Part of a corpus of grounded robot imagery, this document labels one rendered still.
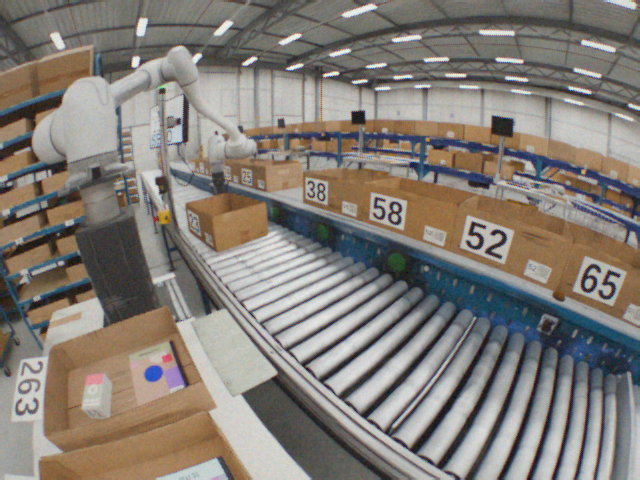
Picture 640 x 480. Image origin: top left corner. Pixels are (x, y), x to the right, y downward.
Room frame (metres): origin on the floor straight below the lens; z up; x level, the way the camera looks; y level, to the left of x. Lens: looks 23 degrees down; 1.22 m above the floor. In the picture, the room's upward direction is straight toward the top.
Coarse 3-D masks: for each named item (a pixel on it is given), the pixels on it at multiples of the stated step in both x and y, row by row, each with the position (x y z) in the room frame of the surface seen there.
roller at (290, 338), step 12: (384, 276) 0.77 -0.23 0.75; (372, 288) 0.70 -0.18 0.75; (384, 288) 0.73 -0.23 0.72; (348, 300) 0.63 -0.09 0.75; (360, 300) 0.65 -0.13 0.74; (324, 312) 0.58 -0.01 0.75; (336, 312) 0.58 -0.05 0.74; (348, 312) 0.61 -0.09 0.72; (300, 324) 0.52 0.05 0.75; (312, 324) 0.53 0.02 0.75; (324, 324) 0.54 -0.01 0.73; (276, 336) 0.48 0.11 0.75; (288, 336) 0.48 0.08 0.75; (300, 336) 0.49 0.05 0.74; (288, 348) 0.46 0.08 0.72
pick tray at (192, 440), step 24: (144, 432) 0.11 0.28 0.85; (168, 432) 0.13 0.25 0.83; (192, 432) 0.15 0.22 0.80; (216, 432) 0.18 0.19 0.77; (48, 456) -0.04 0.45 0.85; (72, 456) 0.00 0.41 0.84; (96, 456) 0.03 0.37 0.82; (120, 456) 0.05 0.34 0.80; (144, 456) 0.08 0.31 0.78; (168, 456) 0.10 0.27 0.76; (192, 456) 0.12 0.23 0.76; (216, 456) 0.13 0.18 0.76
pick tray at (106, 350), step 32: (128, 320) 0.37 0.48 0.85; (160, 320) 0.43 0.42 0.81; (64, 352) 0.22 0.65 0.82; (96, 352) 0.28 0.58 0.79; (128, 352) 0.33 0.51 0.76; (64, 384) 0.15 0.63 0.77; (128, 384) 0.24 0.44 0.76; (192, 384) 0.23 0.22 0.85; (64, 416) 0.07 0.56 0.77; (128, 416) 0.13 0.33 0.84; (160, 416) 0.17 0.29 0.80; (64, 448) 0.00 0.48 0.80
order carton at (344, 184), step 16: (304, 176) 1.26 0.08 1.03; (320, 176) 1.17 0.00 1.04; (336, 176) 1.43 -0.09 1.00; (352, 176) 1.40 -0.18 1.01; (368, 176) 1.32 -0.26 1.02; (384, 176) 1.25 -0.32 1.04; (304, 192) 1.26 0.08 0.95; (336, 192) 1.09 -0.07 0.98; (352, 192) 1.02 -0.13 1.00; (320, 208) 1.17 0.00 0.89; (336, 208) 1.09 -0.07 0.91
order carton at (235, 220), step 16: (192, 208) 1.13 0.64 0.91; (208, 208) 1.33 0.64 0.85; (224, 208) 1.40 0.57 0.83; (240, 208) 1.35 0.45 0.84; (256, 208) 1.13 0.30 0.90; (208, 224) 1.00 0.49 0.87; (224, 224) 1.00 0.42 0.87; (240, 224) 1.06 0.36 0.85; (256, 224) 1.12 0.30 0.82; (224, 240) 0.99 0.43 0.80; (240, 240) 1.05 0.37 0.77
